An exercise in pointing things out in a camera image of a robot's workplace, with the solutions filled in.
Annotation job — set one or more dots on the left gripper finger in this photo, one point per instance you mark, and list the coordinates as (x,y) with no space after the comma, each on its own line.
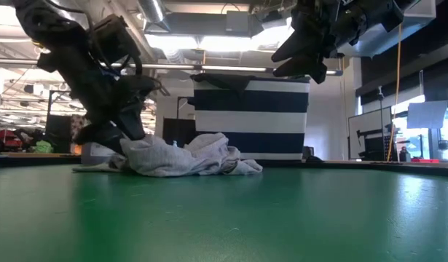
(132,123)
(103,134)

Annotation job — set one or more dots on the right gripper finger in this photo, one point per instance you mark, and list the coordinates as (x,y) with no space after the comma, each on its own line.
(296,49)
(303,69)

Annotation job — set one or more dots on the grey knit shirt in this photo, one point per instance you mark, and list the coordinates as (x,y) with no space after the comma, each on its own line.
(172,158)

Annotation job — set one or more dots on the navy white striped laundry bin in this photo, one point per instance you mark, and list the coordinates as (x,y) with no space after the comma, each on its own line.
(245,122)

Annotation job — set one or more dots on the black monitor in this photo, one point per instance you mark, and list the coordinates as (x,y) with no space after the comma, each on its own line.
(58,131)

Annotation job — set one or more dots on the dark partition panel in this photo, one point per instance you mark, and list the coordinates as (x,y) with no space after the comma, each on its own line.
(178,129)

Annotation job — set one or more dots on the bright green cloth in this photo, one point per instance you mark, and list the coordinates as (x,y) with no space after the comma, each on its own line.
(44,146)

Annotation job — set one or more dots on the light wooden desk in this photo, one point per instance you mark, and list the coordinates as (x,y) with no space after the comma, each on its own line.
(45,154)

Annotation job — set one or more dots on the grey ceiling box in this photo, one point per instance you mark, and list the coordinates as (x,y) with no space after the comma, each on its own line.
(237,22)

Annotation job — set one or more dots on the black garment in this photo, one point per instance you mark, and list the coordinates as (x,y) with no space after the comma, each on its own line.
(227,82)

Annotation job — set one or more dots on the white board panel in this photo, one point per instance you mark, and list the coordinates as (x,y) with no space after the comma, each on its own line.
(365,122)

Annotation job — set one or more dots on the red storage box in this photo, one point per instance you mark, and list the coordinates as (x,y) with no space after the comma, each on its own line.
(7,135)

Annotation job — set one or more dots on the white paper sheet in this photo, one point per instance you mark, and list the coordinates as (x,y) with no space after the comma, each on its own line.
(427,114)

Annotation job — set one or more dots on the dark bottle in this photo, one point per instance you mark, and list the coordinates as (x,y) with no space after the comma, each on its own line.
(405,155)

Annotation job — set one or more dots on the red tray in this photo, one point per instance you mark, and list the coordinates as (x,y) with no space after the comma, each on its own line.
(424,160)

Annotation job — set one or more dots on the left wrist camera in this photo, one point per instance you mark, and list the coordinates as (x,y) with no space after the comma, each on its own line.
(112,40)

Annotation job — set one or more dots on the silver round ceiling duct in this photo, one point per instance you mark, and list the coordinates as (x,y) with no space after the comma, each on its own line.
(152,9)

